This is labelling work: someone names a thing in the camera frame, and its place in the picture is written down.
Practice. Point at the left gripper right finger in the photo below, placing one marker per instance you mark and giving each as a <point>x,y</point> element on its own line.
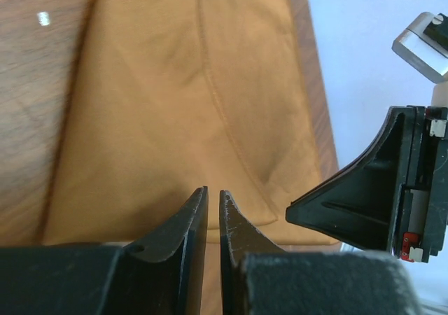
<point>259,277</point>

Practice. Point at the orange cloth napkin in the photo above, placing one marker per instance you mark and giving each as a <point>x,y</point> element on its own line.
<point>175,95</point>

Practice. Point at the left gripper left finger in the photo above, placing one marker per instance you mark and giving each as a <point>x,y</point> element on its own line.
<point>160,273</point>

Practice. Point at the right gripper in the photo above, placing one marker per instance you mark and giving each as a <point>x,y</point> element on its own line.
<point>393,197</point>

